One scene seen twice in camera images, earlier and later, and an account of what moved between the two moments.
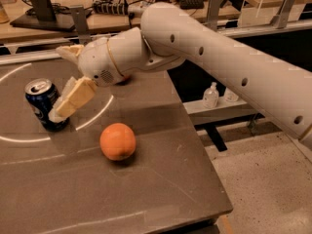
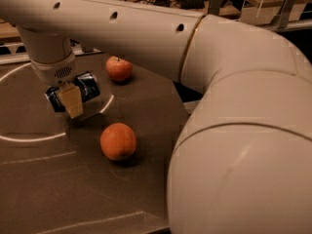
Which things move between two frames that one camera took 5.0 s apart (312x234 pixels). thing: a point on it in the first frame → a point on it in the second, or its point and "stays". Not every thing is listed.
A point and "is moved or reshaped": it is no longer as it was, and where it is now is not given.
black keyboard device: x=191 y=3 stays
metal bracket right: x=280 y=21 stays
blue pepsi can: x=42 y=95 is moved or reshaped
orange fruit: x=117 y=141 stays
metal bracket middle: x=214 y=0 stays
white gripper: x=96 y=61 → x=56 y=73
